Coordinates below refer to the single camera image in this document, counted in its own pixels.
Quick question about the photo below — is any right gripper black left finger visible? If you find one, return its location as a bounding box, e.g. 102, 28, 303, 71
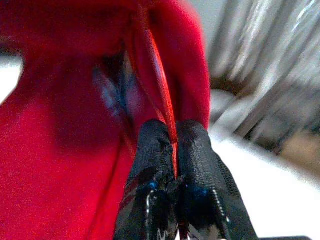
113, 119, 181, 240

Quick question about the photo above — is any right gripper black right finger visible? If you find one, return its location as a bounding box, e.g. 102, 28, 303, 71
176, 119, 258, 240

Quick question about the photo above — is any red plastic hanger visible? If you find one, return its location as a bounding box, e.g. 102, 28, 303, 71
139, 24, 183, 183

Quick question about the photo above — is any red shirt white trim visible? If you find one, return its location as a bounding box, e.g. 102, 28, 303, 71
0, 0, 211, 240

